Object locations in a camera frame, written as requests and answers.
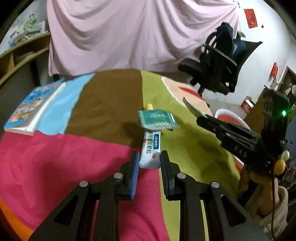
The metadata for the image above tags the green candy jar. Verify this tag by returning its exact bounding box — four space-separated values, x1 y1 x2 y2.
24 14 37 30

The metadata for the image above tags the blue illustrated book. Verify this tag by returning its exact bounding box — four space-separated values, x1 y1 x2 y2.
4 79 66 136

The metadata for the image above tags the green cigarette pack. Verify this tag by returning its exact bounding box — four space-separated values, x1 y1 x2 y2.
138 109 179 131

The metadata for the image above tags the right hand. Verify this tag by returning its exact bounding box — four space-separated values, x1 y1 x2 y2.
238 165 280 216

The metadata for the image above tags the dark wooden cabinet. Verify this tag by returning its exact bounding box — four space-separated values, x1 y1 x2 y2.
244 86 269 133

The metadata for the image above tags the green white leaflet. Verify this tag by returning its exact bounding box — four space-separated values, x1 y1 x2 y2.
183 97 207 118

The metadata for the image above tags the red white trash bin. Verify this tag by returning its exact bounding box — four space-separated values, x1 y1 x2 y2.
214 108 250 173

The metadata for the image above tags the pink hanging sheet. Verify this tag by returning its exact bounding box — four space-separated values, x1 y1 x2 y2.
47 1 239 76

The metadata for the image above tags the colourful patchwork tablecloth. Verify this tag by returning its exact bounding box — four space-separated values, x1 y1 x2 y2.
1 70 239 240

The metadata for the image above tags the yellow bottle cap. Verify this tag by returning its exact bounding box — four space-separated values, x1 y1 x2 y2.
145 103 154 110

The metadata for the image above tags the red cardboard box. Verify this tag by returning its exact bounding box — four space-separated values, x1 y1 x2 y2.
240 96 254 114

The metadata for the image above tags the red wall poster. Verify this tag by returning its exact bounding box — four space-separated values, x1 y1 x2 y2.
244 9 258 28

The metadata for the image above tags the wooden shelf unit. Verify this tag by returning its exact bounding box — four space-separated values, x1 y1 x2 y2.
1 32 51 85

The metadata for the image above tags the black office chair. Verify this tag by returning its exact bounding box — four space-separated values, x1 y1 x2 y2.
178 41 262 96

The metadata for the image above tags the dark blue backpack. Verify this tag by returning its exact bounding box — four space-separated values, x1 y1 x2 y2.
199 22 246 70

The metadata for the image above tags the white medicine sachet box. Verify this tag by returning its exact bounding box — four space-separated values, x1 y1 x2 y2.
139 131 161 169

